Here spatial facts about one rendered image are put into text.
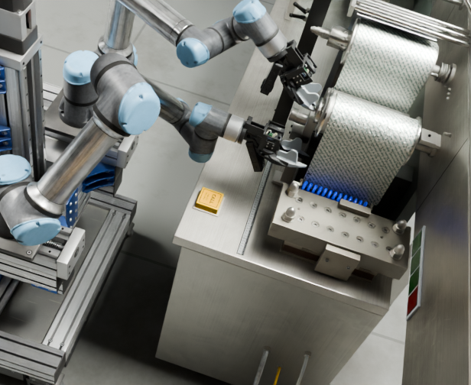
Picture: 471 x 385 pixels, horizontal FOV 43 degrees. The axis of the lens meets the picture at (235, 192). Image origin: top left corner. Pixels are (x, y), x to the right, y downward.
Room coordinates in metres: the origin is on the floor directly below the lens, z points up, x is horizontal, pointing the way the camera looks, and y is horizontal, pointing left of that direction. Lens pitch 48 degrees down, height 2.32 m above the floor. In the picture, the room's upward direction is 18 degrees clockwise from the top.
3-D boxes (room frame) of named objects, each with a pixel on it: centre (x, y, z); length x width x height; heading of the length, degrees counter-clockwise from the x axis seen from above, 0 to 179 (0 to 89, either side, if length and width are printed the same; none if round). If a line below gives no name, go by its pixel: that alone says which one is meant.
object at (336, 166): (1.29, -0.30, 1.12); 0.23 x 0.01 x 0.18; 88
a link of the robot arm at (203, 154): (1.32, 0.15, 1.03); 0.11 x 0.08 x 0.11; 49
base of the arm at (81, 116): (1.48, 0.60, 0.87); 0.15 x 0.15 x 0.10
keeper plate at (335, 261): (1.07, -0.34, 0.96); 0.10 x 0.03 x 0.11; 88
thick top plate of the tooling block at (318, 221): (1.17, -0.33, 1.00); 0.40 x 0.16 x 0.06; 88
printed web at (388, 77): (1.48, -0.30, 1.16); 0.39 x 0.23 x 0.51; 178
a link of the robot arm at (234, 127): (1.31, 0.06, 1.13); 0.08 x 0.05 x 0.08; 177
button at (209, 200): (1.20, 0.07, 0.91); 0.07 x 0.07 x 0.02; 88
